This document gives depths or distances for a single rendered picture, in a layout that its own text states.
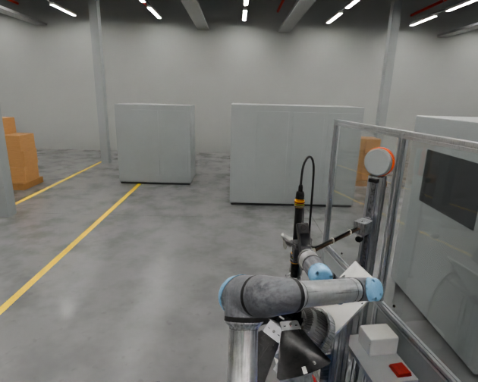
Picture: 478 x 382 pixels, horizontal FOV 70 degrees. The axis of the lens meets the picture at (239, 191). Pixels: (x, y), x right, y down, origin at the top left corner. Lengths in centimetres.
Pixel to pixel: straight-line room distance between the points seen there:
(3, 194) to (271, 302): 665
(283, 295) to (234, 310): 16
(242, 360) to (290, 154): 616
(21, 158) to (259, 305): 859
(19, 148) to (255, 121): 536
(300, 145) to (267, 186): 107
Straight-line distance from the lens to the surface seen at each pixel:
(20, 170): 931
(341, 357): 208
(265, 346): 181
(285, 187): 716
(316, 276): 122
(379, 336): 216
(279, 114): 690
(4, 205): 737
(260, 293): 95
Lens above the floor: 221
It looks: 16 degrees down
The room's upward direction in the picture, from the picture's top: 2 degrees clockwise
